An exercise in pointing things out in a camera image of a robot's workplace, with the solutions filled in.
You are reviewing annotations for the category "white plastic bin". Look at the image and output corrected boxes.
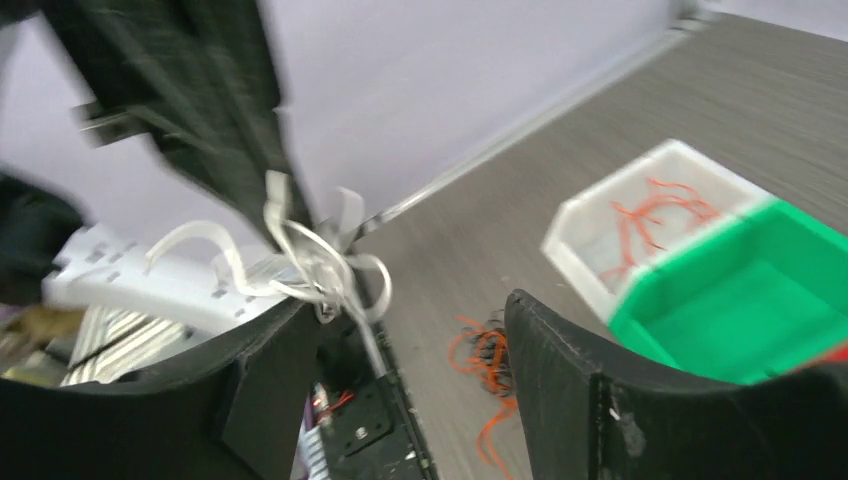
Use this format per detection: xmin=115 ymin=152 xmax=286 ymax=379
xmin=541 ymin=139 xmax=775 ymax=323

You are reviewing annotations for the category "red plastic bin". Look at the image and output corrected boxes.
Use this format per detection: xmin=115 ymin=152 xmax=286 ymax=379
xmin=807 ymin=344 xmax=848 ymax=366

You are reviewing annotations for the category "cable bundle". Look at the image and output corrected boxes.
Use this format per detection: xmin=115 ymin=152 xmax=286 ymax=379
xmin=447 ymin=311 xmax=521 ymax=399

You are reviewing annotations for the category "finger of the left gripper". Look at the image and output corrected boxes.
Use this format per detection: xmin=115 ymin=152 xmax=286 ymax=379
xmin=41 ymin=0 xmax=292 ymax=238

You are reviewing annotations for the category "green plastic bin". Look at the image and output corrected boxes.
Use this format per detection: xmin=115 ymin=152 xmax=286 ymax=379
xmin=609 ymin=200 xmax=847 ymax=384

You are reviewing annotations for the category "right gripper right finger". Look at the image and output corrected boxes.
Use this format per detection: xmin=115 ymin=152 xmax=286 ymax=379
xmin=504 ymin=289 xmax=847 ymax=480

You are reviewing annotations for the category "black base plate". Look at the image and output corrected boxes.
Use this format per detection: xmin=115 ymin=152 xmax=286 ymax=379
xmin=302 ymin=316 xmax=439 ymax=480

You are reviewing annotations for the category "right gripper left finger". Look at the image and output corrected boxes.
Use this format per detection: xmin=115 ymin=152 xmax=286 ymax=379
xmin=1 ymin=300 xmax=320 ymax=479

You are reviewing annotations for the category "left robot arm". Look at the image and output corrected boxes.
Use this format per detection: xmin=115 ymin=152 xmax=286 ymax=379
xmin=1 ymin=1 xmax=312 ymax=335

